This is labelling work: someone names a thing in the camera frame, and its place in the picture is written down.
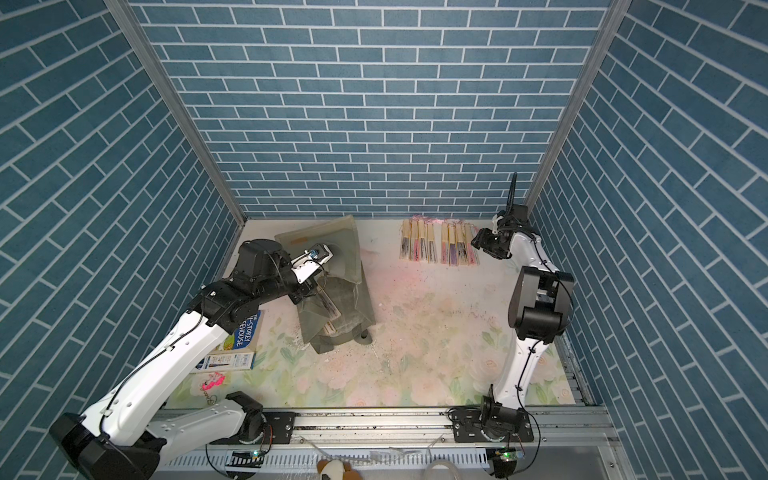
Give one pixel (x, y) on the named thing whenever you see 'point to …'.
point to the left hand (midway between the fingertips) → (325, 267)
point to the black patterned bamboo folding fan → (404, 250)
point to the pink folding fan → (417, 240)
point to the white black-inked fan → (329, 307)
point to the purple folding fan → (452, 241)
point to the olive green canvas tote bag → (345, 283)
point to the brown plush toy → (332, 469)
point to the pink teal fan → (471, 255)
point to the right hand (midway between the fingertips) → (482, 244)
